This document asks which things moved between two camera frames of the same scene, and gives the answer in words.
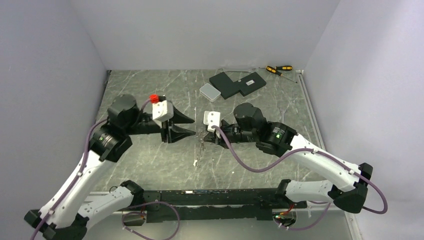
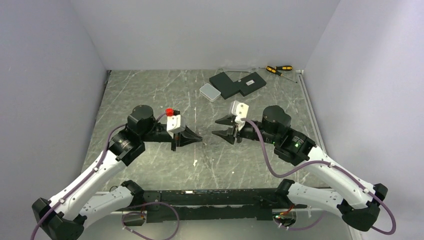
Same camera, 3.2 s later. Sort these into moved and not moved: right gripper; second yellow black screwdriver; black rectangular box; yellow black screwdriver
Moved: right gripper
Not moved: second yellow black screwdriver; yellow black screwdriver; black rectangular box
